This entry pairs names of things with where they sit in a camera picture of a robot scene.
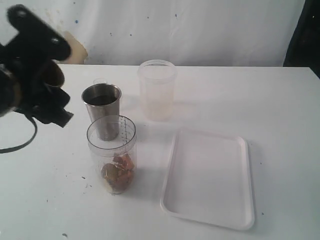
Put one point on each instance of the clear plastic shaker cup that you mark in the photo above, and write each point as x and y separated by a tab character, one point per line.
103	151

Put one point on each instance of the white rectangular tray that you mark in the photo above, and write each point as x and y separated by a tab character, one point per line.
208	180

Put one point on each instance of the wooden cup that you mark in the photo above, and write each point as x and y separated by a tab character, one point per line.
52	75

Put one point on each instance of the dark curtain at right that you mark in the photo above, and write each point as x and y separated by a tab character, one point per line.
304	47

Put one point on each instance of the translucent plastic container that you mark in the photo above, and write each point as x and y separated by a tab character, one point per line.
156	85

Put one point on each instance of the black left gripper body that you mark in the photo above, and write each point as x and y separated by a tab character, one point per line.
20	74

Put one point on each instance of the brown organic sample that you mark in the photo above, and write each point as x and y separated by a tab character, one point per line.
119	173

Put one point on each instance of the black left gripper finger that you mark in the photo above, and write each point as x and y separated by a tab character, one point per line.
34	32
48	106

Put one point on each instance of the clear shaker strainer lid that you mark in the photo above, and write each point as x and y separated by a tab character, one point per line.
100	81

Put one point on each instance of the stainless steel cup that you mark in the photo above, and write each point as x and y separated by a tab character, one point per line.
102	101

